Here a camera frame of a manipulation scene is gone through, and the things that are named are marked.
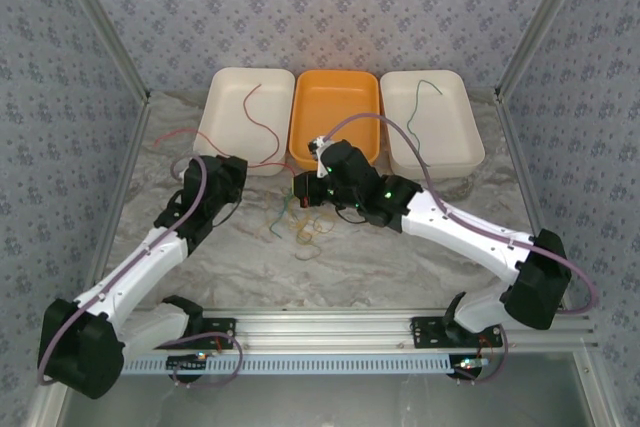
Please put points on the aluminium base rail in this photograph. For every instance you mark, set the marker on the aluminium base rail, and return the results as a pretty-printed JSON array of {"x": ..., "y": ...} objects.
[{"x": 320, "y": 329}]

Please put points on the cream plastic tray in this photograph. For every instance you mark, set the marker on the cream plastic tray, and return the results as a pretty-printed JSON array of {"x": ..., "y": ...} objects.
[
  {"x": 225, "y": 107},
  {"x": 450, "y": 122}
]

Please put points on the aluminium corner post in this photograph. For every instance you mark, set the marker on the aluminium corner post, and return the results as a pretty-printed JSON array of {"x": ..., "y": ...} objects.
[
  {"x": 541, "y": 22},
  {"x": 111, "y": 32}
]

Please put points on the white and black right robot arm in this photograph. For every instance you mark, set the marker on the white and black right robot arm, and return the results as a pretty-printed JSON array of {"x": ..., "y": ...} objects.
[{"x": 460, "y": 234}]

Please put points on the orange plastic tray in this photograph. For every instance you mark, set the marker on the orange plastic tray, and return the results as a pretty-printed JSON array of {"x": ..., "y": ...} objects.
[{"x": 325, "y": 102}]

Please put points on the aluminium table side rail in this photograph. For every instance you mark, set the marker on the aluminium table side rail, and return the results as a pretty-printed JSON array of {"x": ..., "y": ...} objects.
[
  {"x": 525, "y": 172},
  {"x": 117, "y": 197}
]

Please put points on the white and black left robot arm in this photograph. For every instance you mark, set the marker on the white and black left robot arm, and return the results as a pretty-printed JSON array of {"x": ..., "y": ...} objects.
[{"x": 150, "y": 267}]

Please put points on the small LED circuit board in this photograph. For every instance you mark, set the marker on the small LED circuit board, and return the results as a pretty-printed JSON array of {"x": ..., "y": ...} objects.
[
  {"x": 187, "y": 362},
  {"x": 470, "y": 363}
]

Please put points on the grey metal base panel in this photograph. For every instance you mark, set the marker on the grey metal base panel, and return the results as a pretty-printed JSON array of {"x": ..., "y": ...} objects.
[{"x": 320, "y": 402}]

